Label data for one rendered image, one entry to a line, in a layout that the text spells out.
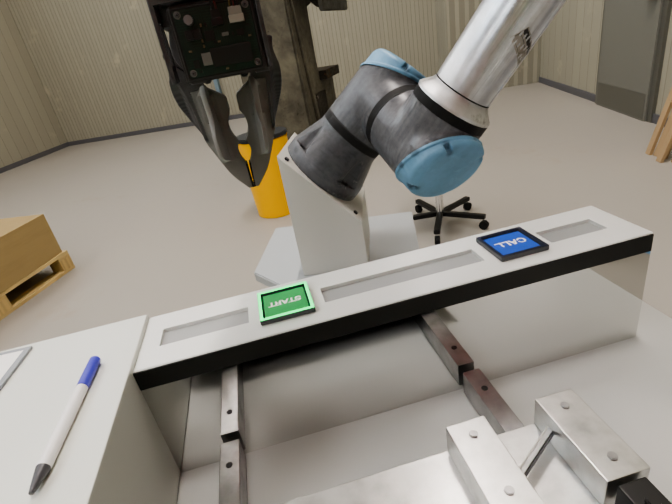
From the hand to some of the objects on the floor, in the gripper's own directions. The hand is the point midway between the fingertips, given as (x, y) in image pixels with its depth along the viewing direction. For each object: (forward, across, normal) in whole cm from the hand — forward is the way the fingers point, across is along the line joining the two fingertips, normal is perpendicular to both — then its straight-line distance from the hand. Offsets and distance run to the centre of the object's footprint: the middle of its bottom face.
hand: (250, 170), depth 41 cm
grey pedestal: (+111, +15, +47) cm, 121 cm away
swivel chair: (+110, +103, +202) cm, 252 cm away
